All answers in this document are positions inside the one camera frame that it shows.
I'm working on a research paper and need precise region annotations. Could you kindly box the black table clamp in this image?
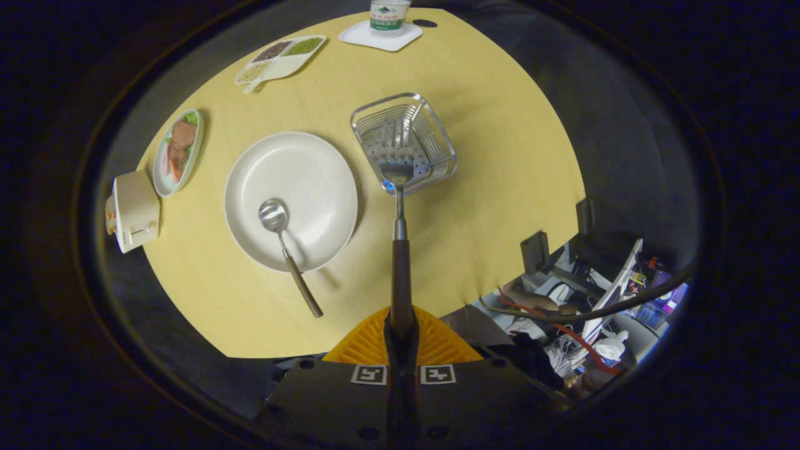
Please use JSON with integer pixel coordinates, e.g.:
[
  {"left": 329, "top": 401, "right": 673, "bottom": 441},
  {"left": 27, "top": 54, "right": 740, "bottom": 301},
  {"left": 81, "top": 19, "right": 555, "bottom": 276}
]
[
  {"left": 521, "top": 231, "right": 551, "bottom": 276},
  {"left": 576, "top": 197, "right": 596, "bottom": 236}
]

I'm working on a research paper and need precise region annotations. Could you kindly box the dark brown grains pile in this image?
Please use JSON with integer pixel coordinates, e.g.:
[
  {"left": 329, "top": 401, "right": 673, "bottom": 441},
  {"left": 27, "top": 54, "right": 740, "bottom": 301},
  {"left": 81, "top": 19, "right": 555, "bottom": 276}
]
[{"left": 252, "top": 41, "right": 293, "bottom": 63}]

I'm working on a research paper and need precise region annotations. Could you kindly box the white plastic jug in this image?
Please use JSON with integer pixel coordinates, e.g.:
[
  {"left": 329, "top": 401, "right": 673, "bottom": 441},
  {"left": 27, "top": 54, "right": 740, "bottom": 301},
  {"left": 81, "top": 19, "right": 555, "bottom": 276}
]
[{"left": 594, "top": 330, "right": 629, "bottom": 363}]

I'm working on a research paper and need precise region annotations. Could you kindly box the white divided dish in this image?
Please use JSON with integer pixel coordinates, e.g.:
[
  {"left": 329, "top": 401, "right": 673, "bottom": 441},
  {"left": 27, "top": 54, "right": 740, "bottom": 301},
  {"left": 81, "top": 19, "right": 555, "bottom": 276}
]
[{"left": 235, "top": 34, "right": 328, "bottom": 94}]

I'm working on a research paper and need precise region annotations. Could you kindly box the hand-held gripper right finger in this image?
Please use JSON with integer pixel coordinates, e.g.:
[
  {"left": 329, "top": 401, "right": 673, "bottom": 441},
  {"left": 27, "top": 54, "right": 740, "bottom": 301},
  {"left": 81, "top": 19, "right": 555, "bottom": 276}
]
[{"left": 403, "top": 305, "right": 573, "bottom": 449}]

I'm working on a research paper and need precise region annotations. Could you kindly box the brown meat slice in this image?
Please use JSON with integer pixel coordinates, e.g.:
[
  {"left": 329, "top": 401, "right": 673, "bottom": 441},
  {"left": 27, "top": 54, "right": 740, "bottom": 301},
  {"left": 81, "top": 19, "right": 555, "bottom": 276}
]
[{"left": 172, "top": 120, "right": 198, "bottom": 151}]

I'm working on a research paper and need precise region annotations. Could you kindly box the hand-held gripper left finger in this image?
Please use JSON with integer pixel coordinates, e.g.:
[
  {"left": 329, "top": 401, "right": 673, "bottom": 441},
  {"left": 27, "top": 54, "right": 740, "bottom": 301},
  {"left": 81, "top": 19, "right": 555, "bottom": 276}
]
[{"left": 253, "top": 305, "right": 404, "bottom": 449}]

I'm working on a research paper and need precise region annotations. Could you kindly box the red sausage slice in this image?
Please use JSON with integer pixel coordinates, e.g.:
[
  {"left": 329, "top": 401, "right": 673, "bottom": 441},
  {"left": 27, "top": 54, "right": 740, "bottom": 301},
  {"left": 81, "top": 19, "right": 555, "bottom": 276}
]
[{"left": 167, "top": 147, "right": 187, "bottom": 183}]

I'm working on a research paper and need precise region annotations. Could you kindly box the metal wire basket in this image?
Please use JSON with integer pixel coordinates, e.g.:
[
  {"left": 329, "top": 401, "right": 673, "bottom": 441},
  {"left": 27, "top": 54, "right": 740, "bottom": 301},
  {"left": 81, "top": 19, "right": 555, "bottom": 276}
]
[{"left": 350, "top": 92, "right": 458, "bottom": 196}]

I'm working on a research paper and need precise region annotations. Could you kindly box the light green plate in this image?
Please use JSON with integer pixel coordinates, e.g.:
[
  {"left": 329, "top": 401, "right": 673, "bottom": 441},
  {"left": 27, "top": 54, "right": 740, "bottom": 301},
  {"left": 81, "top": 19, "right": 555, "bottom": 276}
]
[{"left": 152, "top": 109, "right": 204, "bottom": 198}]

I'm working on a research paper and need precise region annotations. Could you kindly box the wooden handled metal spoon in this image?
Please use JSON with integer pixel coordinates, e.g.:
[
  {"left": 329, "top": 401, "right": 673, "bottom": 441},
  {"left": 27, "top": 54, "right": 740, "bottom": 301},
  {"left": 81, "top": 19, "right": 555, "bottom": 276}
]
[{"left": 258, "top": 198, "right": 324, "bottom": 319}]

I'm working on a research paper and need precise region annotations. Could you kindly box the white slanted panel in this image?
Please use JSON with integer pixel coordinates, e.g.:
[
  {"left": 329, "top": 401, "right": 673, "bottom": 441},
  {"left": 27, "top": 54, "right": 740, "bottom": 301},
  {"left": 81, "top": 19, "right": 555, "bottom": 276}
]
[{"left": 591, "top": 237, "right": 644, "bottom": 341}]

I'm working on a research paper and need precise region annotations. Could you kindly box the green beans pile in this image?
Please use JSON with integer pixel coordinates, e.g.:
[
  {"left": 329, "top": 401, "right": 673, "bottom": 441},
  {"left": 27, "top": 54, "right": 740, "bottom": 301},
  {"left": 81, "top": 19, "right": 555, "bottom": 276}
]
[{"left": 284, "top": 37, "right": 324, "bottom": 57}]

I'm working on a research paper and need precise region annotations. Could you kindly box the black cable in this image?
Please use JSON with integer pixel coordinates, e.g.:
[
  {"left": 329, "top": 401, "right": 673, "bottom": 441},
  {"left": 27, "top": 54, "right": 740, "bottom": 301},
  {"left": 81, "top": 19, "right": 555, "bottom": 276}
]
[{"left": 481, "top": 266, "right": 694, "bottom": 324}]

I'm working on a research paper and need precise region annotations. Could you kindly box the white square coaster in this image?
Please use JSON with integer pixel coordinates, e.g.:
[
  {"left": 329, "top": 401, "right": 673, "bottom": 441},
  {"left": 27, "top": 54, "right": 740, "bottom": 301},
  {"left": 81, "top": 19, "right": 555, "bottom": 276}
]
[{"left": 338, "top": 20, "right": 423, "bottom": 53}]

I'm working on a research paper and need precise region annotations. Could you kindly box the large white plate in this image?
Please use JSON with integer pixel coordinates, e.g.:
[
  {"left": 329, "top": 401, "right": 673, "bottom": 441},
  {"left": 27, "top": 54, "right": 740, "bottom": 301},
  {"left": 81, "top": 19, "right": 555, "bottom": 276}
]
[{"left": 224, "top": 131, "right": 359, "bottom": 274}]

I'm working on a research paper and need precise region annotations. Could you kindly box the wooden handled metal fork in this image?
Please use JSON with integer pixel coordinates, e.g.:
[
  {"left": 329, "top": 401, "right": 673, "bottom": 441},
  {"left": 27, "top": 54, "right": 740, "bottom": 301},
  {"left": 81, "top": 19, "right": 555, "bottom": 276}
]
[{"left": 378, "top": 117, "right": 416, "bottom": 341}]

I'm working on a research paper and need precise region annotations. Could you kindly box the red cable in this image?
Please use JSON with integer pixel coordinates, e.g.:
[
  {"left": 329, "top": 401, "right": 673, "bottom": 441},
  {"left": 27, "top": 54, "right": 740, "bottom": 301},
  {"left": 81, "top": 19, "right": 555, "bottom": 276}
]
[{"left": 497, "top": 291, "right": 626, "bottom": 376}]

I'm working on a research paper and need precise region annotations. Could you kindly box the white toaster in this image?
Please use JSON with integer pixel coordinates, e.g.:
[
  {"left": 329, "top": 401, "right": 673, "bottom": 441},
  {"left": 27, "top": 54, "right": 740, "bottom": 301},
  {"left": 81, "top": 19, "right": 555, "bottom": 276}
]
[{"left": 105, "top": 170, "right": 161, "bottom": 254}]

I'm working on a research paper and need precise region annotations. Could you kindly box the clear plastic water bottle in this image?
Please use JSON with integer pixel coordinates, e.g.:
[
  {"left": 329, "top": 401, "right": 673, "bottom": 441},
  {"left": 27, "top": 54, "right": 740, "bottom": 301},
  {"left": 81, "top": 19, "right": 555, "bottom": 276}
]
[{"left": 369, "top": 0, "right": 411, "bottom": 37}]

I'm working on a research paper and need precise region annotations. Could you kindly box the pale yellow beans pile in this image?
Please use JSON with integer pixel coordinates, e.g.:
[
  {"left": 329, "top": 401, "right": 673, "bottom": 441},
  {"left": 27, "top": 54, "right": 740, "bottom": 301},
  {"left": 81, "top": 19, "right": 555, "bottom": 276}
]
[{"left": 237, "top": 61, "right": 273, "bottom": 84}]

